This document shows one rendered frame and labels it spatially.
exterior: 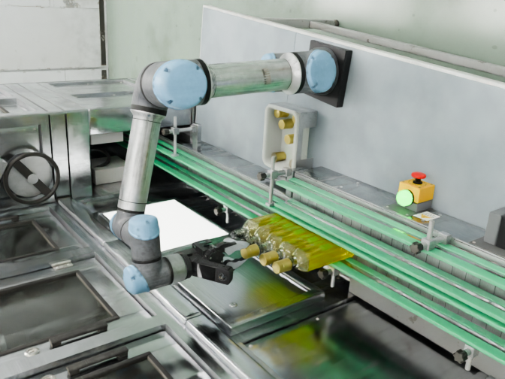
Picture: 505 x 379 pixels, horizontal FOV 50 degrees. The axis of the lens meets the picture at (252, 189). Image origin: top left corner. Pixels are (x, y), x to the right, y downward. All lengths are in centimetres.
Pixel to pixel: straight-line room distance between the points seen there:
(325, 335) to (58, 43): 409
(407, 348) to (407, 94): 69
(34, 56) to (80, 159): 283
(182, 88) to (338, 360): 78
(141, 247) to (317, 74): 66
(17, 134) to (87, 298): 82
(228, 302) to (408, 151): 67
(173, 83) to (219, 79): 13
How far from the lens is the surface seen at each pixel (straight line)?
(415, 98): 159
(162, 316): 155
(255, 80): 144
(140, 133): 145
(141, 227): 135
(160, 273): 140
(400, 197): 153
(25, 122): 224
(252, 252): 155
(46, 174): 231
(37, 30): 508
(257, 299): 158
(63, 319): 161
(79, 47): 520
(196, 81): 132
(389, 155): 167
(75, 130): 230
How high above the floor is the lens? 203
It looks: 35 degrees down
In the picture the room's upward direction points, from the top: 101 degrees counter-clockwise
